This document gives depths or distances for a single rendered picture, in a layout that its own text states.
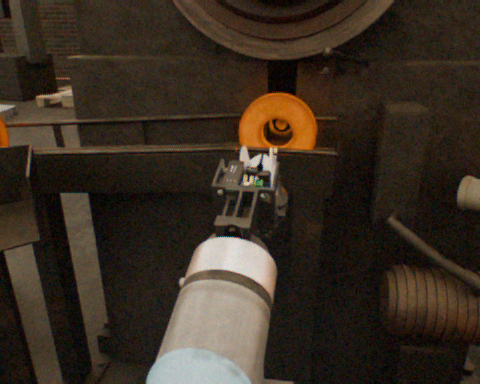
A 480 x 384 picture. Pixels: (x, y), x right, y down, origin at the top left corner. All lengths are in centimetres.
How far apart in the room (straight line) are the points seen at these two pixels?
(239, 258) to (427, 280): 46
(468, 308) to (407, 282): 10
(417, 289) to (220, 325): 48
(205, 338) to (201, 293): 4
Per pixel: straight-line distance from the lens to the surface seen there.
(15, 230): 82
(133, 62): 95
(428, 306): 77
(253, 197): 45
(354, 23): 76
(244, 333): 36
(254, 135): 82
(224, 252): 39
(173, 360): 34
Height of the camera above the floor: 94
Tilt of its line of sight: 22 degrees down
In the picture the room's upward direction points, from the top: straight up
